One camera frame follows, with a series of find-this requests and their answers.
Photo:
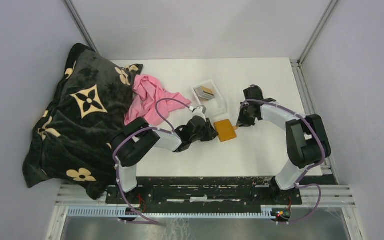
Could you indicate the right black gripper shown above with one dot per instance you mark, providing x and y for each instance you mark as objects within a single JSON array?
[{"x": 242, "y": 121}]

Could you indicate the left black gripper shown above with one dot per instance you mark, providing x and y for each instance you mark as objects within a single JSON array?
[{"x": 210, "y": 134}]

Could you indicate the white plastic tray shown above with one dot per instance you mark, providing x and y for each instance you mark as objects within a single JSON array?
[{"x": 216, "y": 109}]

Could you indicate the yellow leather card holder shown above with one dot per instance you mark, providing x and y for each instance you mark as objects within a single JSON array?
[{"x": 226, "y": 131}]

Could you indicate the stack of credit cards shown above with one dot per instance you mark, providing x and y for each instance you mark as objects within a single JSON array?
[{"x": 204, "y": 93}]

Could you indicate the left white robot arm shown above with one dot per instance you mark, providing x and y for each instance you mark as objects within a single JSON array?
[{"x": 131, "y": 144}]

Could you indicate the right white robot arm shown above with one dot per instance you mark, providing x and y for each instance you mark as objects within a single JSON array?
[{"x": 307, "y": 143}]

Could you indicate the pink cloth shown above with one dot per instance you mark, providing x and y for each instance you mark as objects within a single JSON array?
[{"x": 152, "y": 101}]

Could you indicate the black floral blanket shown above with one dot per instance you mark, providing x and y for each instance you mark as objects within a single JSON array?
[{"x": 72, "y": 140}]

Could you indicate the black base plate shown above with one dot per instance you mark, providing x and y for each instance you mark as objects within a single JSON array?
[{"x": 205, "y": 195}]

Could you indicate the white slotted cable duct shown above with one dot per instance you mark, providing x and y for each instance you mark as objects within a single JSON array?
[{"x": 121, "y": 212}]

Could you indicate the aluminium frame rail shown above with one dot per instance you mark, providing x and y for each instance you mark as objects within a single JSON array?
[{"x": 334, "y": 193}]

